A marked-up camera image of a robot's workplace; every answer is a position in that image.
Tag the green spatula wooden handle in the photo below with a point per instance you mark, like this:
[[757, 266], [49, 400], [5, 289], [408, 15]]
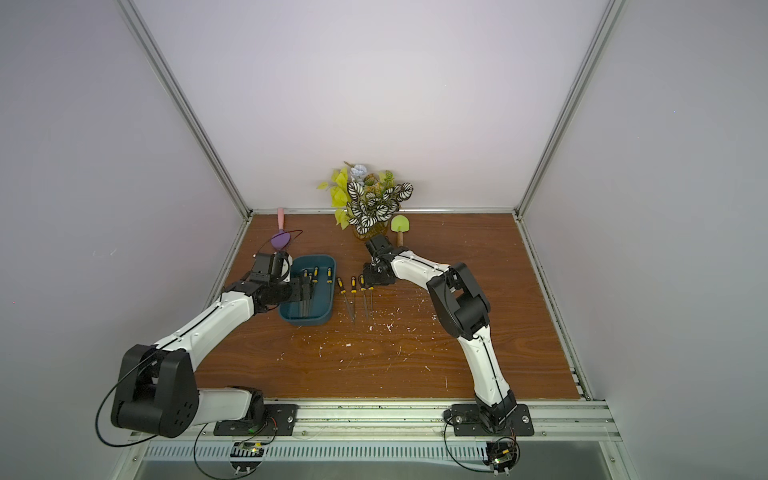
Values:
[[400, 225]]

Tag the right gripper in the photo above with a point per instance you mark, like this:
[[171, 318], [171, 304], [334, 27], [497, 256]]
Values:
[[378, 274]]

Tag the controller board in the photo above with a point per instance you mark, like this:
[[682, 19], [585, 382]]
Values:
[[246, 457], [503, 455]]

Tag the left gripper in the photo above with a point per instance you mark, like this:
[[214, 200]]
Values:
[[298, 291]]

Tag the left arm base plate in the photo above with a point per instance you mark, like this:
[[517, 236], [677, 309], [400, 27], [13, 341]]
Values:
[[276, 420]]

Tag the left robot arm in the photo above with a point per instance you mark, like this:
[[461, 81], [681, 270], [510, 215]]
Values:
[[157, 392]]

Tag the potted plant in glass vase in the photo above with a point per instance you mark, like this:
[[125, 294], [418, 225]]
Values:
[[365, 200]]

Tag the right controller board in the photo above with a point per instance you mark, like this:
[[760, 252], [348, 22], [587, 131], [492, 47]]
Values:
[[503, 455]]

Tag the purple heart-shaped spatula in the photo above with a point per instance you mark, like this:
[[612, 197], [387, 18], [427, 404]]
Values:
[[281, 238]]

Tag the left controller board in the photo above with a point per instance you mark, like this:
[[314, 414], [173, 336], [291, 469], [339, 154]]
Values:
[[246, 457]]

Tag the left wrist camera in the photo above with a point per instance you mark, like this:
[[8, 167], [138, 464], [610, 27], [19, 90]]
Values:
[[284, 265]]

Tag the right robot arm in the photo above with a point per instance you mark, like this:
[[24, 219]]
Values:
[[462, 309]]

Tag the teal plastic storage box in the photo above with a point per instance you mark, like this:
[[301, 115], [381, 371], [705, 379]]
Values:
[[321, 300]]

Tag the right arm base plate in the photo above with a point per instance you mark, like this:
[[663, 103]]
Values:
[[469, 420]]

